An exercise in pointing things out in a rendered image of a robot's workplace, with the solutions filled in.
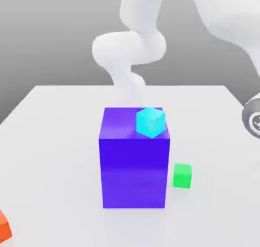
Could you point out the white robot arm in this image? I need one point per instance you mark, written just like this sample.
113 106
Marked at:
130 47

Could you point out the small cyan cube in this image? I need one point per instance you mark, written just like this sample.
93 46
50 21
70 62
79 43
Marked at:
150 123

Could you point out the small green cube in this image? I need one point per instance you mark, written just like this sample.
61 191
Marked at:
182 176

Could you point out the small orange cube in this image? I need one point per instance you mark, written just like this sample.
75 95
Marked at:
4 228

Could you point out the large purple box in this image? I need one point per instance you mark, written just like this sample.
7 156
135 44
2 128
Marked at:
133 169

